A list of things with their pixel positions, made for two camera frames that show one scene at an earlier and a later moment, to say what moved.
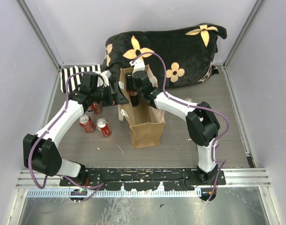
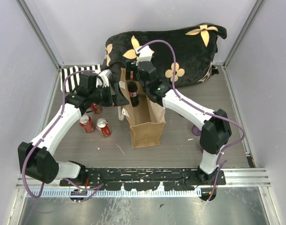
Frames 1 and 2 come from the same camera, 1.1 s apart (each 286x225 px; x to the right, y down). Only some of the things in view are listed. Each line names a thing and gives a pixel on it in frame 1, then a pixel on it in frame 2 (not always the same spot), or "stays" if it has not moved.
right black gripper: x=129 y=81 -> x=131 y=64
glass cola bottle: x=134 y=98 stays
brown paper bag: x=144 y=121 stays
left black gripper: x=121 y=98 stays
